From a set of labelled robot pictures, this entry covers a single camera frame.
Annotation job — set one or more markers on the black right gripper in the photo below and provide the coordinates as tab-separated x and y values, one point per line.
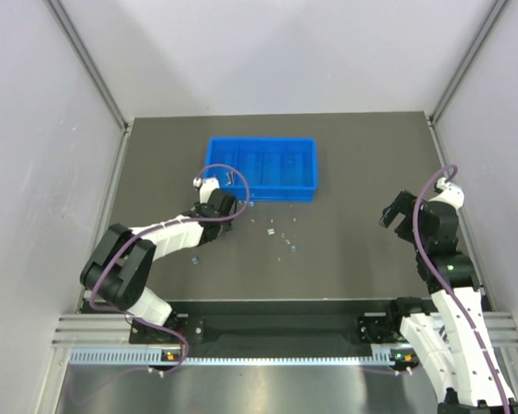
402	216

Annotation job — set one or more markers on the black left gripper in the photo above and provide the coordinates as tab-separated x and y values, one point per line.
224	225

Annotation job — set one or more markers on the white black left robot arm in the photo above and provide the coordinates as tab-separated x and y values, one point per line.
119	266

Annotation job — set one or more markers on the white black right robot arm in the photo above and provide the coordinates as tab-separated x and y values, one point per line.
452	343

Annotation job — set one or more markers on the blue plastic divided bin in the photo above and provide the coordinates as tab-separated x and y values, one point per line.
277	169

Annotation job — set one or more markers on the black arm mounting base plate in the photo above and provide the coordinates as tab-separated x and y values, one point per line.
282	327

